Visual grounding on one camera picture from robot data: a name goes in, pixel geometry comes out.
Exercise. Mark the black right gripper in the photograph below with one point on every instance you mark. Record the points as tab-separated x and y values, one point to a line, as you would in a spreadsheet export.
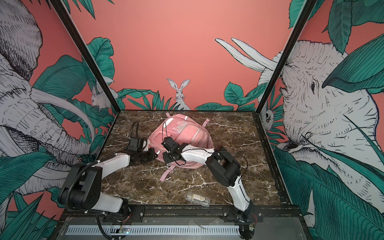
167	159

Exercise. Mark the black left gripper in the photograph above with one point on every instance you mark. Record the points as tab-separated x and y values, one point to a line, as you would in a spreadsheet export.
152	156

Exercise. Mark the pink student backpack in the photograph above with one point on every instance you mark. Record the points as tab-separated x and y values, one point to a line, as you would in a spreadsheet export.
182	129

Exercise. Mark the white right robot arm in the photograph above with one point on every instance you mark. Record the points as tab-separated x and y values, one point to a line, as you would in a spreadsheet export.
222	164

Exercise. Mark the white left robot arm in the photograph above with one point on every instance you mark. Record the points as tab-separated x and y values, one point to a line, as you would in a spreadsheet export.
81	190

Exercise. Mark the clear plastic eraser box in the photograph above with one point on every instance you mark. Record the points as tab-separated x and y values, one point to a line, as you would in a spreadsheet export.
198	199

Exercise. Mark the white ventilation grille strip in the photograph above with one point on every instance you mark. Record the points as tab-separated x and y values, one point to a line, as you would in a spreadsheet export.
152	230

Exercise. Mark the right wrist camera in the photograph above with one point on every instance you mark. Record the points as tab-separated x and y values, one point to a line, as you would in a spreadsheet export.
171	145

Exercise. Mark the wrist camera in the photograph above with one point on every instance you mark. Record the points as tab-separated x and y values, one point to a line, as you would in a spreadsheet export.
136	145
171	145

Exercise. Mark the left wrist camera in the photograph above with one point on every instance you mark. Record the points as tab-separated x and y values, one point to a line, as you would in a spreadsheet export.
136	145

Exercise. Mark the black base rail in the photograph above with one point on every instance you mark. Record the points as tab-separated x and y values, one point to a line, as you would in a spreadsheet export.
228	212

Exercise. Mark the black frame post left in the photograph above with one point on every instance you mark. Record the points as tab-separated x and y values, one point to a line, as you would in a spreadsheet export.
70	26

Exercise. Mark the black frame post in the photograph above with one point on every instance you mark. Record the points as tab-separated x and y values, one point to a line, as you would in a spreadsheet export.
70	26
299	25

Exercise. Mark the black frame post right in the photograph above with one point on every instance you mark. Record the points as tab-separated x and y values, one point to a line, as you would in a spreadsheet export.
299	25

